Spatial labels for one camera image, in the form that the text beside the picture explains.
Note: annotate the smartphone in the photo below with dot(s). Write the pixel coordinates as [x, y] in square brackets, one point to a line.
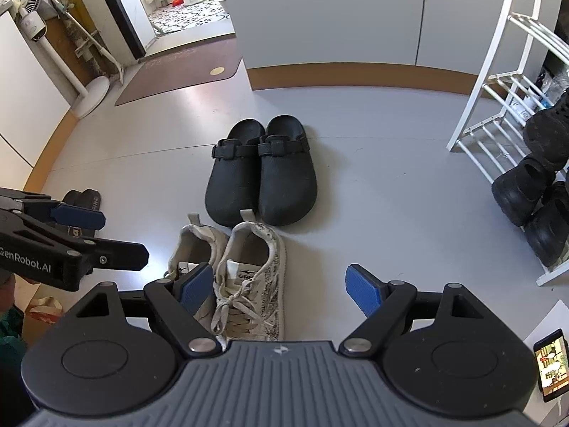
[551, 364]

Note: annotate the black printed slipper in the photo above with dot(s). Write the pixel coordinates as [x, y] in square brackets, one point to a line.
[72, 198]
[91, 199]

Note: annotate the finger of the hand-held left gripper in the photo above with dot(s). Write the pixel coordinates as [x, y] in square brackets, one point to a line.
[120, 257]
[80, 218]

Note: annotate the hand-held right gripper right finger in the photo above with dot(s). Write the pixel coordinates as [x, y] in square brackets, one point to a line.
[364, 289]

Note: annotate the black lace-up sneaker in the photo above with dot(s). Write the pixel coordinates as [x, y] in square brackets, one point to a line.
[549, 138]

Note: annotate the brown doormat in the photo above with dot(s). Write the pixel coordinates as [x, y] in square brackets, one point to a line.
[178, 71]

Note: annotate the white standing fan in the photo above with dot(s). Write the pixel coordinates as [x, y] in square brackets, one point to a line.
[91, 98]

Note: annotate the white shoe rack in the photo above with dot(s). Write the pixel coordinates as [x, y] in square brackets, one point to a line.
[498, 44]

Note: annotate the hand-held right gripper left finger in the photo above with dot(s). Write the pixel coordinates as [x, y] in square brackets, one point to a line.
[195, 287]

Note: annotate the dark grey buckle clog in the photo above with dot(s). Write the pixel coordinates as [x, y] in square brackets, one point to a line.
[231, 187]
[289, 187]

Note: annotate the plain white sneaker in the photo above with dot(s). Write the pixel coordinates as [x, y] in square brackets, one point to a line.
[191, 244]

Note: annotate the patterned white sneaker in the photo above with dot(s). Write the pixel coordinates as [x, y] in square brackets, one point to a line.
[266, 284]

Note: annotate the beige cloth bag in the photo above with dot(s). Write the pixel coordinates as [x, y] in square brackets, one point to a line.
[42, 316]

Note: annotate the white mop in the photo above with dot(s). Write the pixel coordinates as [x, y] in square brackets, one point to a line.
[95, 46]

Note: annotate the black door frame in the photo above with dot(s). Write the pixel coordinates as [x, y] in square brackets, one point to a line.
[119, 9]

